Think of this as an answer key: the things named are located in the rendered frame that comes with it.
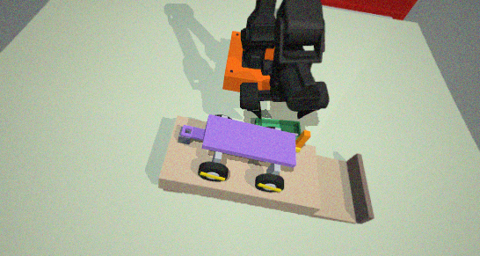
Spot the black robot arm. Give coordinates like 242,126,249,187
240,0,325,112

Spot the green tray floor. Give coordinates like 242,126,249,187
258,122,297,133

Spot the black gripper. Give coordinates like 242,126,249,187
240,70,330,120

